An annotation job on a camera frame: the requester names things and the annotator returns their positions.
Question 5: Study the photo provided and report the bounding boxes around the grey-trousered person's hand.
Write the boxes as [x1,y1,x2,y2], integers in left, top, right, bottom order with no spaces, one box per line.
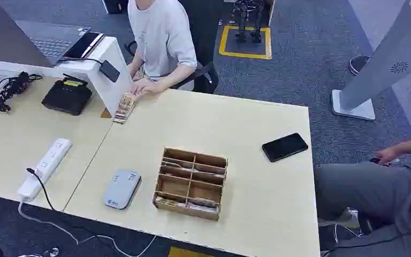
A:
[374,146,404,164]

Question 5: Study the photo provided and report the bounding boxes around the seated person's left hand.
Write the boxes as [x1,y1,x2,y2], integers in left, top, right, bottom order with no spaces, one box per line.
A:
[130,78,161,97]

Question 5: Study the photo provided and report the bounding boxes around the stack of printed cards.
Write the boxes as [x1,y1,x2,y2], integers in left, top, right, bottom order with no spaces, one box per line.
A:
[112,92,138,125]

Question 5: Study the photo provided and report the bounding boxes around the dark small handheld object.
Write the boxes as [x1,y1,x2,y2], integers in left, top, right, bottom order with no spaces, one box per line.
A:
[369,157,401,168]

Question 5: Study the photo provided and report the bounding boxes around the white desk riser shelf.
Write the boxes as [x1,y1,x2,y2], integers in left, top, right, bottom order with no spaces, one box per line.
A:
[0,36,134,118]

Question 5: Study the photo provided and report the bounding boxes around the black power adapter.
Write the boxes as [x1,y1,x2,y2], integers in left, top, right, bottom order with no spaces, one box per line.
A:
[98,59,121,84]

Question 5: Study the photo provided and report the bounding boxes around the person in grey trousers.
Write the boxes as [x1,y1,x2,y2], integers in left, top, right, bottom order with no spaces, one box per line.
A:
[313,133,411,236]

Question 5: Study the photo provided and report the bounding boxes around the seated person in white top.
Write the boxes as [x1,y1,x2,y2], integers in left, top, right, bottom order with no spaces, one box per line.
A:
[125,0,199,97]

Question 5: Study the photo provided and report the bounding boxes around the black office chair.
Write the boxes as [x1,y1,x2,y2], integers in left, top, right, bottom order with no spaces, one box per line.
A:
[124,0,220,95]

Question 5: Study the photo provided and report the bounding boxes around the black tablet with white edge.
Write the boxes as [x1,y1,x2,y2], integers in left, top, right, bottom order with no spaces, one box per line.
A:
[63,31,105,60]

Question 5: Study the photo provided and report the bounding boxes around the black desktop box device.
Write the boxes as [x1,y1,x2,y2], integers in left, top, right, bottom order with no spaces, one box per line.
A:
[41,73,94,117]

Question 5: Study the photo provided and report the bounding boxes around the black round floor base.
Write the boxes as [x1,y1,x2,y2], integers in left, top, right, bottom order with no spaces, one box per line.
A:
[348,55,371,77]

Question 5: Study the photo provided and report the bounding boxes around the grey panel on white stand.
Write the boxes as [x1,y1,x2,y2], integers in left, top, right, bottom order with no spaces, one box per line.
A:
[331,0,411,122]

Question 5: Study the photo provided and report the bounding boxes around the black smartphone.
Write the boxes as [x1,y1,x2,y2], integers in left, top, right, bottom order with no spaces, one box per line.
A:
[261,132,309,163]

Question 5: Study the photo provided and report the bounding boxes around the grey card reader device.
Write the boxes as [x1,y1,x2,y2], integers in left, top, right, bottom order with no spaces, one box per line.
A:
[103,169,143,210]

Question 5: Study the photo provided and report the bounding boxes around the black robot legs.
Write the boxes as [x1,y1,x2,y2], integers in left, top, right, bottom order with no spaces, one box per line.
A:
[231,0,267,44]

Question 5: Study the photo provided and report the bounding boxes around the wooden card box with compartments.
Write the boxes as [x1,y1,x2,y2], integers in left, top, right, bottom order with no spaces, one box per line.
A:
[151,146,229,222]

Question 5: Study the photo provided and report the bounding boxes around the white power strip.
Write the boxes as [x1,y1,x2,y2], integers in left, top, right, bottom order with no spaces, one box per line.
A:
[16,138,74,202]

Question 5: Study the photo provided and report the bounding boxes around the yellow floor tape square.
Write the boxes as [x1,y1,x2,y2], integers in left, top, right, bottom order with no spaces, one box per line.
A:
[218,24,273,61]

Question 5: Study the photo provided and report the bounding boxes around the cards in wooden box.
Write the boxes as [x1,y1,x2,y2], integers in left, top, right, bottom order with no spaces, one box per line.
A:
[155,196,221,214]

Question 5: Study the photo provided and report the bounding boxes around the grey laptop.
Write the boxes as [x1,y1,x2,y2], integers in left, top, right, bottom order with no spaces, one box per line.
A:
[0,0,92,69]

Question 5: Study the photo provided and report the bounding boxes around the yellow floor tape strip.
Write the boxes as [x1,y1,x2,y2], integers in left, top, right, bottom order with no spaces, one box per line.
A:
[167,246,215,257]

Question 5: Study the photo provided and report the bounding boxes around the black coiled cable bundle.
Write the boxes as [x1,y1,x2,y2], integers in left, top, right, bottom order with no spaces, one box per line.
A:
[0,71,43,114]

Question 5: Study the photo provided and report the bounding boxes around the black plugged power cable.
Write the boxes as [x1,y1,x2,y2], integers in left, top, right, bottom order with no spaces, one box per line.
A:
[26,167,56,212]

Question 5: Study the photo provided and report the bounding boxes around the white power strip cable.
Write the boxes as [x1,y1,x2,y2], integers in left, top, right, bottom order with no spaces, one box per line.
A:
[17,199,157,257]

